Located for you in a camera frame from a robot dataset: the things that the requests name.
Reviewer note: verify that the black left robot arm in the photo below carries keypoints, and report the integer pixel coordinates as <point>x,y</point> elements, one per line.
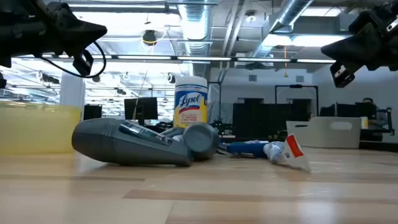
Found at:
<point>12,31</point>

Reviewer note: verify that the small yellow white canister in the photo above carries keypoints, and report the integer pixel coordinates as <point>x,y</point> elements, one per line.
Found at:
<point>364,123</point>

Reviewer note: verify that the black aluminium table frame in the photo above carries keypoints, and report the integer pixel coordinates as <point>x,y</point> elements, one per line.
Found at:
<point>379,146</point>

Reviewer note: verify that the long ceiling light strip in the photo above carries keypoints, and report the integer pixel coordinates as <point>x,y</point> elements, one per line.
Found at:
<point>202,58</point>

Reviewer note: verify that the white toothpaste tube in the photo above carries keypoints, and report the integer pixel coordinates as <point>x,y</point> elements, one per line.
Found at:
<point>289,154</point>

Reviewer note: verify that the Lysol wipes canister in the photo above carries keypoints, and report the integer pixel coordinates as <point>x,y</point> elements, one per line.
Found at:
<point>190,102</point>

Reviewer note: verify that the black gantry frame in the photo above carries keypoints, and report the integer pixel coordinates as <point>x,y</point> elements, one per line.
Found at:
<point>297,86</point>

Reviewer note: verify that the grey cover sheet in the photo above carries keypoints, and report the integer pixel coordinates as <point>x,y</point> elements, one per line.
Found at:
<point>222,113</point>

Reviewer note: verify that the ribbed silver air duct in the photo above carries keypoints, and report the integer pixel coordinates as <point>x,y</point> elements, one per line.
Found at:
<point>196,25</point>

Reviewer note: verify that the black partition panel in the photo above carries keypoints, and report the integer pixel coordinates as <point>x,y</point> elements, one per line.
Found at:
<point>261,121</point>

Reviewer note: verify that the white plastic bin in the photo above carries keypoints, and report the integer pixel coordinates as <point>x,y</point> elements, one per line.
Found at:
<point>323,133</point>

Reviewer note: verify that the white building column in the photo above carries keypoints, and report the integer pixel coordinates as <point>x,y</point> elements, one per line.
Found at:
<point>72,90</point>

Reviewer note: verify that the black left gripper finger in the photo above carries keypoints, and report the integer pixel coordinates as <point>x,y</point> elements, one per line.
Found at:
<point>79,42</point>
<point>81,27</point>

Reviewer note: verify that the yellow plastic bin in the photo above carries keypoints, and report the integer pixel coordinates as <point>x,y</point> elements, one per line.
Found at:
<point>37,130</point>

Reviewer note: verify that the black computer monitor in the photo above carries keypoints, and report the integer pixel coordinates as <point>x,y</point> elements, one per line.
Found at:
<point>345,110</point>
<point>146,109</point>
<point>360,112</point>
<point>328,111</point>

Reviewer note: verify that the person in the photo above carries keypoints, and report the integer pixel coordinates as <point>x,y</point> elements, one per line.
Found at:
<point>368,101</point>

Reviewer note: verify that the grey wall vent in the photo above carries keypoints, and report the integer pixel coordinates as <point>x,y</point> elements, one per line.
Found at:
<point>299,78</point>
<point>252,78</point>

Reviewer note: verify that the smooth silver air duct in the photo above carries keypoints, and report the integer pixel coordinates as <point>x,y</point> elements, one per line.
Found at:
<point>290,11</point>

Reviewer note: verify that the black clamp stand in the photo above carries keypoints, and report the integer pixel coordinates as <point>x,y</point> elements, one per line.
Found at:
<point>389,118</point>

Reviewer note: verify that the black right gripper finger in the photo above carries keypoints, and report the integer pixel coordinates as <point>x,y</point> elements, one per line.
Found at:
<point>354,42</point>
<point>357,57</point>

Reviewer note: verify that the blue disposable razor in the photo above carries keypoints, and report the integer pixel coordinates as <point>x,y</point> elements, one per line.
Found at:
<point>245,148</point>

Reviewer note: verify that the black box cabinet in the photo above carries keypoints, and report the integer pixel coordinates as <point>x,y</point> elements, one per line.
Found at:
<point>92,112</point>

